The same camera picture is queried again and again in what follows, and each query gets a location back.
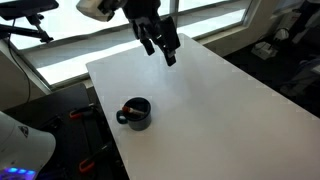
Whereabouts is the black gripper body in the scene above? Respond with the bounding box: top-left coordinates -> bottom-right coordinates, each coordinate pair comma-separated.
122,0 -> 162,34

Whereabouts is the red marker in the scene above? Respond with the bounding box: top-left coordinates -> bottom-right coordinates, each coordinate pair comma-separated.
121,105 -> 146,117

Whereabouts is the dark blue mug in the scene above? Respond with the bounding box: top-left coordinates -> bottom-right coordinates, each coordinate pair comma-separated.
115,96 -> 153,132

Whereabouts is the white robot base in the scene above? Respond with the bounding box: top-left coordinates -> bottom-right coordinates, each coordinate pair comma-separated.
0,111 -> 57,180

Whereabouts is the white device on floor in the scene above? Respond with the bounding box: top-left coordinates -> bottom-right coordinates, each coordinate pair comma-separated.
251,41 -> 279,61

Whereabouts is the black side table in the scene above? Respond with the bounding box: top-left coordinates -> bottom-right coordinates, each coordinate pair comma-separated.
0,82 -> 130,180

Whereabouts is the grey chair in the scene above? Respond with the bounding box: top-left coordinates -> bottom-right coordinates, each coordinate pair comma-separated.
279,56 -> 320,98

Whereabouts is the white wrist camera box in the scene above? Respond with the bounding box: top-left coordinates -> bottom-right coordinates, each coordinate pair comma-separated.
75,0 -> 125,23

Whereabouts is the orange-handled black clamp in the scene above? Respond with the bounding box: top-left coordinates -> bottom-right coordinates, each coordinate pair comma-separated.
78,141 -> 116,174
69,104 -> 98,121

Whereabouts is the black camera on stand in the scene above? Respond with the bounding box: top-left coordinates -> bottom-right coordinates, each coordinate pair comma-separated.
0,0 -> 60,21

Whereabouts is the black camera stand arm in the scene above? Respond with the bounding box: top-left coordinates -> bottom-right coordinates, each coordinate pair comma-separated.
0,14 -> 55,44

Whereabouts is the black hanging cable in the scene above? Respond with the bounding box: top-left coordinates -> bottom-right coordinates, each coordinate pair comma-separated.
7,19 -> 32,105

